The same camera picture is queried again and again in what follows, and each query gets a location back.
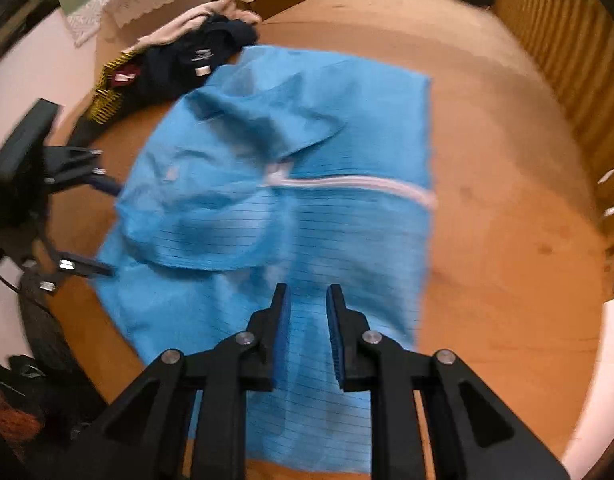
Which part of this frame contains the navy garment yellow pattern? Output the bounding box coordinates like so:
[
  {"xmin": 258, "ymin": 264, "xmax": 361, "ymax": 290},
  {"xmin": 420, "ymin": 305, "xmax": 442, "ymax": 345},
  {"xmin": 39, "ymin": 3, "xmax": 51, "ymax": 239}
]
[{"xmin": 67, "ymin": 14, "xmax": 260, "ymax": 146}]

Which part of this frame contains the wooden railing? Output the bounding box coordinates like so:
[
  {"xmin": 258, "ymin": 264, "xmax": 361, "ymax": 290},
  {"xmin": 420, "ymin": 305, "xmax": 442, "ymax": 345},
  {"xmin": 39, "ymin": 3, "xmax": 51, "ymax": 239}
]
[{"xmin": 492, "ymin": 0, "xmax": 614, "ymax": 301}]

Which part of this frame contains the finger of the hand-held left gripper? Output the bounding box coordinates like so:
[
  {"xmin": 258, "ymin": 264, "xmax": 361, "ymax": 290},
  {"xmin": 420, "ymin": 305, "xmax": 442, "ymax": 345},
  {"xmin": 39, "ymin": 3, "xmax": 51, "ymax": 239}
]
[
  {"xmin": 43, "ymin": 146, "xmax": 122, "ymax": 197},
  {"xmin": 33, "ymin": 239, "xmax": 115, "ymax": 295}
]

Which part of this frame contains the person's left leg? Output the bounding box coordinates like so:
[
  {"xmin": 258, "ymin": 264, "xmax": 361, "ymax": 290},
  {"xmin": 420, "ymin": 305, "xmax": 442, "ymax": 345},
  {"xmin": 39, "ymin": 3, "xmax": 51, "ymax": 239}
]
[{"xmin": 18, "ymin": 280, "xmax": 110, "ymax": 411}]

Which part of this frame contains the orange fuzzy cloth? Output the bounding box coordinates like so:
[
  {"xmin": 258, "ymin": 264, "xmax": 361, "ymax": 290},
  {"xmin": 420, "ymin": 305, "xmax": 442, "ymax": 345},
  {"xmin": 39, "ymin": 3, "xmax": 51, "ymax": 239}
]
[{"xmin": 0, "ymin": 390, "xmax": 52, "ymax": 456}]

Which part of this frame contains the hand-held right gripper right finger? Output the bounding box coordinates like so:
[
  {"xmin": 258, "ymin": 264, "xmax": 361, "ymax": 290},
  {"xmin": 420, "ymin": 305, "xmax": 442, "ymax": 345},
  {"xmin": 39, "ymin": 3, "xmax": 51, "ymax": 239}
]
[{"xmin": 326, "ymin": 284, "xmax": 572, "ymax": 480}]

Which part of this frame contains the person's black jacket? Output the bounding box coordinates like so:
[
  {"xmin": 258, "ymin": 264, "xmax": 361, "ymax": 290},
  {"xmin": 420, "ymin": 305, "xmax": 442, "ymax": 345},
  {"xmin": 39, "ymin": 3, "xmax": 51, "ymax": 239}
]
[{"xmin": 0, "ymin": 355, "xmax": 52, "ymax": 396}]

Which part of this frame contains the blue pinstriped jacket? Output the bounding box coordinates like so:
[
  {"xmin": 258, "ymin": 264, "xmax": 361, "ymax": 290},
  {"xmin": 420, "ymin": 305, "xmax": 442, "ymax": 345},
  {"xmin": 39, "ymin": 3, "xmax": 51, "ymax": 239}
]
[{"xmin": 94, "ymin": 45, "xmax": 438, "ymax": 476}]

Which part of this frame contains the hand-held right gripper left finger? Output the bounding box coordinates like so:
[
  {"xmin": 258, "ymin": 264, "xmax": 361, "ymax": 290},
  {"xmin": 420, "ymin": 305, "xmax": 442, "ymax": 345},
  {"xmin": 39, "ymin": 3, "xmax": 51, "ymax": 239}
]
[{"xmin": 52, "ymin": 282, "xmax": 292, "ymax": 480}]

